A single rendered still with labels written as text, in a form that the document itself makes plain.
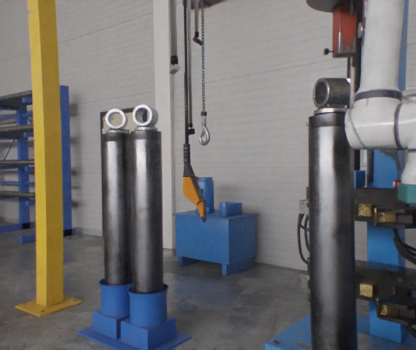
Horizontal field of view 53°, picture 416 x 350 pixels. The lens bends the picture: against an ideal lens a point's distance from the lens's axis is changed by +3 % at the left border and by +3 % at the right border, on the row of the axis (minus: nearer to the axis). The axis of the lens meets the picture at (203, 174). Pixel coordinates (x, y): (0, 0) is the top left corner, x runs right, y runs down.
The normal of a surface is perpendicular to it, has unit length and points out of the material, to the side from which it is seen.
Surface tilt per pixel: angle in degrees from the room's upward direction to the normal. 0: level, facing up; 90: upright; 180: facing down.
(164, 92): 90
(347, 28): 90
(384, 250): 90
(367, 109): 80
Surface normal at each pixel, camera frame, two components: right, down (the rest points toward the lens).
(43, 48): 0.77, 0.00
